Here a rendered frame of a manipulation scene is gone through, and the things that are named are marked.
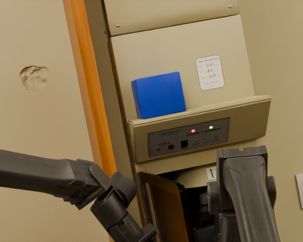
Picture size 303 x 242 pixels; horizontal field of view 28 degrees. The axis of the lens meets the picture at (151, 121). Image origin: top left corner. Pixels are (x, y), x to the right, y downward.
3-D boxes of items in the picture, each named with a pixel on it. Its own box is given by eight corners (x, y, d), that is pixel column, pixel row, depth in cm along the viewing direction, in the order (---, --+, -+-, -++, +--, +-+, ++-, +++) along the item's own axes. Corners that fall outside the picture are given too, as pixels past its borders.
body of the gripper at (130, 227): (115, 261, 123) (93, 233, 122) (154, 229, 125) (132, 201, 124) (121, 268, 116) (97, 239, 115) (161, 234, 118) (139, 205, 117)
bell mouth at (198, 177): (165, 183, 163) (161, 163, 163) (228, 169, 165) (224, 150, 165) (178, 192, 146) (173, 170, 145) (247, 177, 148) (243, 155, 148)
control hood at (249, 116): (133, 162, 143) (125, 120, 142) (263, 135, 147) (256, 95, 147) (139, 167, 131) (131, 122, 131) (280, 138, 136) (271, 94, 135)
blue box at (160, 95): (137, 118, 142) (130, 80, 141) (178, 110, 143) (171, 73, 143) (143, 119, 132) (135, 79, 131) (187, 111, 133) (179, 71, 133)
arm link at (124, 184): (58, 191, 119) (87, 168, 115) (81, 166, 129) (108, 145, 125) (98, 235, 120) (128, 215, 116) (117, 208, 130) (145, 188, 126)
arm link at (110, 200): (82, 210, 117) (103, 197, 115) (95, 193, 124) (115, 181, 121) (104, 237, 118) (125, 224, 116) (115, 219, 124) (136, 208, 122)
